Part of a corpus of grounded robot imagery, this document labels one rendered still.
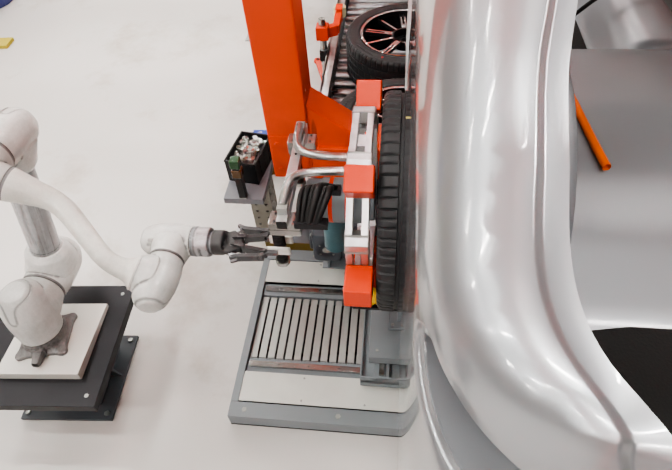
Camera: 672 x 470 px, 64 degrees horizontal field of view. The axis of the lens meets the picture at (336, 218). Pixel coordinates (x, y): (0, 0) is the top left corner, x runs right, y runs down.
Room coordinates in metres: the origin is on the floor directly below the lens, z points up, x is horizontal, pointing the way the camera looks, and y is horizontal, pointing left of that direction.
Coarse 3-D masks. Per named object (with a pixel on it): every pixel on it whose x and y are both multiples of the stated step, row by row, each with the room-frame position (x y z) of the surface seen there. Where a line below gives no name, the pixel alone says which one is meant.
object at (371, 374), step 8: (368, 312) 1.17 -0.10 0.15; (368, 320) 1.14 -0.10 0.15; (368, 328) 1.10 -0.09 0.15; (368, 336) 1.07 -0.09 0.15; (368, 344) 1.03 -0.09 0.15; (368, 352) 1.00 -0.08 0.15; (368, 360) 0.96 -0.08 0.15; (360, 368) 0.92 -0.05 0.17; (368, 368) 0.93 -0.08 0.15; (376, 368) 0.92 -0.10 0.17; (384, 368) 0.91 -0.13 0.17; (392, 368) 0.92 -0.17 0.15; (360, 376) 0.89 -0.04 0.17; (368, 376) 0.89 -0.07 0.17; (376, 376) 0.89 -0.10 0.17; (384, 376) 0.88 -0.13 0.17; (392, 376) 0.89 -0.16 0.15; (360, 384) 0.89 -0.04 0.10; (368, 384) 0.88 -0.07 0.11; (376, 384) 0.88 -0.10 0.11; (384, 384) 0.88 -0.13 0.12; (392, 384) 0.87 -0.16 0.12
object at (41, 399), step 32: (96, 288) 1.29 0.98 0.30; (0, 320) 1.18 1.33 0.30; (0, 352) 1.04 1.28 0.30; (96, 352) 1.01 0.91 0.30; (128, 352) 1.16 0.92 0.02; (0, 384) 0.91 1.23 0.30; (32, 384) 0.90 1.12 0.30; (64, 384) 0.89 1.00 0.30; (96, 384) 0.88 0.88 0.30; (32, 416) 0.91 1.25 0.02; (64, 416) 0.90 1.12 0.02; (96, 416) 0.89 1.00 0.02
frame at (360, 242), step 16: (352, 112) 1.22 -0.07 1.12; (368, 112) 1.22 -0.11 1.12; (352, 128) 1.15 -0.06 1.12; (368, 128) 1.15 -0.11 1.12; (352, 144) 1.09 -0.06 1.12; (368, 144) 1.08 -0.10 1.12; (352, 160) 1.03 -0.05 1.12; (368, 160) 1.02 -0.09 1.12; (352, 208) 0.94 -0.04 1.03; (368, 208) 0.93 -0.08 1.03; (352, 224) 0.92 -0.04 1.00; (368, 224) 0.91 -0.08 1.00; (352, 240) 0.88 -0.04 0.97; (368, 240) 0.88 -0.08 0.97; (352, 256) 0.88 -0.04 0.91; (368, 256) 0.88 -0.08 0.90
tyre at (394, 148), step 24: (384, 96) 1.26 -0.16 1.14; (408, 96) 1.22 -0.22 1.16; (384, 120) 1.11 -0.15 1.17; (408, 120) 1.09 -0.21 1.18; (384, 144) 1.03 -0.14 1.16; (408, 144) 1.02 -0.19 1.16; (384, 168) 0.97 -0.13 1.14; (384, 192) 0.92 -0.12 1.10; (384, 216) 0.88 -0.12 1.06; (384, 240) 0.84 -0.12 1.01; (384, 264) 0.82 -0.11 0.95; (384, 288) 0.80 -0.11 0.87
